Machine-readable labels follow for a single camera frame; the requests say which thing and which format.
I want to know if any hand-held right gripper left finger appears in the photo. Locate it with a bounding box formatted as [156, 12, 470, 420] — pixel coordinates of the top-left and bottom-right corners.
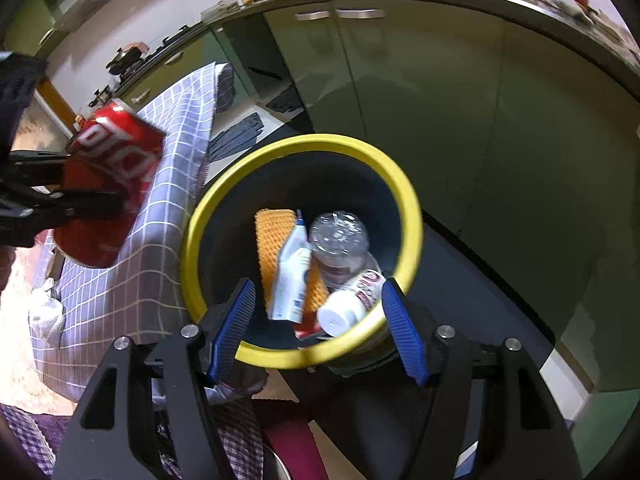
[50, 277, 257, 480]

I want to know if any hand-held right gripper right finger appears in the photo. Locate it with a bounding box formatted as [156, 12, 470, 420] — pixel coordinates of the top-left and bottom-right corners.
[381, 277, 583, 480]

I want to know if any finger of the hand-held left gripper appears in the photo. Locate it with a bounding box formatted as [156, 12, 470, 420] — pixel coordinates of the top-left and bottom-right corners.
[7, 150, 72, 187]
[0, 185, 127, 249]

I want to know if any white plastic bottle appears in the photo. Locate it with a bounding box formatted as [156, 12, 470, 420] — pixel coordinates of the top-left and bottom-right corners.
[316, 269, 386, 338]

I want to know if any red soda can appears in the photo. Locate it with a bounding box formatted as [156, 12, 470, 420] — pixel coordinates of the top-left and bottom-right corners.
[52, 100, 168, 269]

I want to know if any white and blue squeeze tube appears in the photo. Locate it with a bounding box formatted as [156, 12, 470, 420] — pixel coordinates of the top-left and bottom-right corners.
[267, 208, 314, 323]

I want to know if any orange foam fruit net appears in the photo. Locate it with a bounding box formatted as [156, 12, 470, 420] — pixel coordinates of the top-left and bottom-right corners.
[254, 208, 328, 317]

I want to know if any clear plastic water bottle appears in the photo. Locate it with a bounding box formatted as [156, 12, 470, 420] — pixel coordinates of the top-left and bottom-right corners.
[307, 211, 385, 291]

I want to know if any yellow-rimmed black trash bin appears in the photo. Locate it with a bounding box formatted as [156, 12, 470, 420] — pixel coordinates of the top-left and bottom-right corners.
[180, 133, 425, 377]

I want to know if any grey grid tablecloth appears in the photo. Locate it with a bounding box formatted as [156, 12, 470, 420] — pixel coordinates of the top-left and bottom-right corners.
[30, 62, 236, 403]

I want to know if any white crumpled tissue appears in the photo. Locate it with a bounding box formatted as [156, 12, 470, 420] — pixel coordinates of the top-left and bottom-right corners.
[29, 292, 66, 349]

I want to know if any maroon cloth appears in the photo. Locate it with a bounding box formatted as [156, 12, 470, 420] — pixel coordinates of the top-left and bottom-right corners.
[262, 400, 328, 480]

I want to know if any dark cloth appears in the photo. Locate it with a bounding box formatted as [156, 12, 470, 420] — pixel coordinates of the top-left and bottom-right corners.
[265, 85, 307, 113]
[207, 112, 266, 161]

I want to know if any green kitchen cabinet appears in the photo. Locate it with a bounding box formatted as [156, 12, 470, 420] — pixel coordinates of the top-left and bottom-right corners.
[115, 0, 640, 396]

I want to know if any purple checked cloth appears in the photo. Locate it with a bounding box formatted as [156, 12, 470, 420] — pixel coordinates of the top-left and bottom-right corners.
[0, 402, 68, 477]

